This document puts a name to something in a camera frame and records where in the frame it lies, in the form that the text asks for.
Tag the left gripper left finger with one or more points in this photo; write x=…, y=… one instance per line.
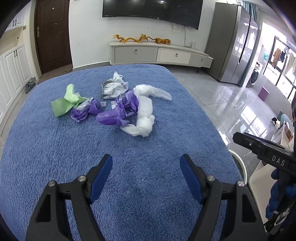
x=97, y=177

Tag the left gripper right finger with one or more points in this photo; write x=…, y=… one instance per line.
x=195, y=178

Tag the purple plastic bag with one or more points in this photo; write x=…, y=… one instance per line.
x=125, y=107

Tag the white round trash bin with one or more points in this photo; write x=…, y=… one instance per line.
x=240, y=165

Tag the right blue white gloved hand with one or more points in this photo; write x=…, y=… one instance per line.
x=280, y=210

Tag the white coffee table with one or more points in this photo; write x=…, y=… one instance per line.
x=260, y=182

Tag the blue fluffy rug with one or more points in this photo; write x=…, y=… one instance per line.
x=146, y=196

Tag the purple stool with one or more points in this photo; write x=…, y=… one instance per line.
x=263, y=94

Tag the small purple wrapper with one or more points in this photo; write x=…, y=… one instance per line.
x=90, y=106

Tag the green crumpled paper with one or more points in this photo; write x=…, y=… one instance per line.
x=70, y=100

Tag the washing machine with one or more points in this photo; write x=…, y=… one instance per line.
x=255, y=73

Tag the grey white printed wrapper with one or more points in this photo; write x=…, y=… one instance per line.
x=114, y=87

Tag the white plastic bag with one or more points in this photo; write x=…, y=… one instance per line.
x=145, y=118

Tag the grey slipper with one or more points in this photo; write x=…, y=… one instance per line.
x=29, y=86

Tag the grey refrigerator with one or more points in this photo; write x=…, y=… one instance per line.
x=230, y=43

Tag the white tv cabinet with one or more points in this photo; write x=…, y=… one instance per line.
x=153, y=53

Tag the golden dragon ornament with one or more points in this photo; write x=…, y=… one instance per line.
x=142, y=38

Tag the dark brown door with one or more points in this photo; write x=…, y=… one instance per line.
x=52, y=34

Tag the white wall cupboards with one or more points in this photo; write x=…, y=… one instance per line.
x=15, y=71

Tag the black wall television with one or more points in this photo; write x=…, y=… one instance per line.
x=183, y=12

